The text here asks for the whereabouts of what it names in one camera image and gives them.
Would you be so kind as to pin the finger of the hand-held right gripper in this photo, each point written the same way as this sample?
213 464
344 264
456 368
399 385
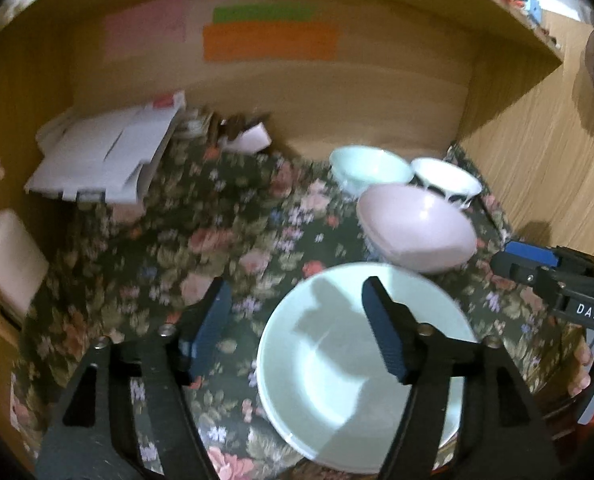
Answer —
514 270
527 252

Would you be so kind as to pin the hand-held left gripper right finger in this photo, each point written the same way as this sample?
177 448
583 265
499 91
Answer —
387 330

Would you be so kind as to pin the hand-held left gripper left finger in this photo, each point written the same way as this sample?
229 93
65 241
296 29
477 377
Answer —
207 330

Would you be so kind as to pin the teal plate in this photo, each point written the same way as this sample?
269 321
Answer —
327 385

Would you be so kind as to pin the pink bowl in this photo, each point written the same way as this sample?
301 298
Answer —
412 225

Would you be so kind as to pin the white bowl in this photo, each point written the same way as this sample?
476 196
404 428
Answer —
442 175

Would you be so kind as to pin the teal bowl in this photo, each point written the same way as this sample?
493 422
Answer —
367 165

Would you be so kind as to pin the person's right hand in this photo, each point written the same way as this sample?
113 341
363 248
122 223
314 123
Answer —
582 367

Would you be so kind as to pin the floral tablecloth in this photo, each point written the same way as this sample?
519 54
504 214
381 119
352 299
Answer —
202 240

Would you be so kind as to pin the small white box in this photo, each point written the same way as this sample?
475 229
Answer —
252 139

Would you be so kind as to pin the pile of white papers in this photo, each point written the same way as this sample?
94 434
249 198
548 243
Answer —
102 155

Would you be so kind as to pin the stack of printed booklets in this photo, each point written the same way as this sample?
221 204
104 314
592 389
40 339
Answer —
197 122

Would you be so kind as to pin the pink mug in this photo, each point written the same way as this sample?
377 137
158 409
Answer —
9 255

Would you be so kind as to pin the red and white tube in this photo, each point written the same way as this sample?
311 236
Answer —
164 101

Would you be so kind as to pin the blue and white box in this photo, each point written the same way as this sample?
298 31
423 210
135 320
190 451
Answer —
532 5

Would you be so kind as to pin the orange sticky note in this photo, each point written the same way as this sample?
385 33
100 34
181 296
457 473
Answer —
272 42

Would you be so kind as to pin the pink sticky note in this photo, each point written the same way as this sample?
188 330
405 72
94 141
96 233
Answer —
147 25

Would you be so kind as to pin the green sticky note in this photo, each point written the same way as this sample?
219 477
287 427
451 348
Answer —
262 14

